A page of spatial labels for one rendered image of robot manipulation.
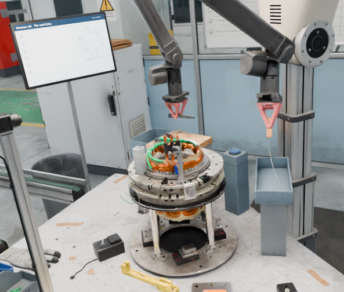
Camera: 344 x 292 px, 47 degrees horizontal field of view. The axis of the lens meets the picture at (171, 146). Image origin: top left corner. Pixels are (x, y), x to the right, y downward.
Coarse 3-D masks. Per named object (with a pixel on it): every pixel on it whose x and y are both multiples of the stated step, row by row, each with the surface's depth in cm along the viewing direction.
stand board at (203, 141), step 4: (172, 132) 173; (180, 132) 172; (184, 132) 171; (180, 136) 167; (184, 136) 166; (192, 136) 165; (196, 136) 165; (200, 136) 164; (204, 136) 164; (208, 136) 164; (196, 140) 161; (200, 140) 160; (204, 140) 160; (208, 140) 161; (212, 140) 163; (148, 144) 162; (152, 144) 161; (200, 144) 157; (204, 144) 159; (208, 144) 161
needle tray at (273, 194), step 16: (256, 160) 137; (272, 160) 138; (288, 160) 134; (256, 176) 126; (272, 176) 133; (288, 176) 129; (256, 192) 117; (272, 192) 116; (288, 192) 115; (272, 208) 126; (272, 224) 129; (272, 240) 131
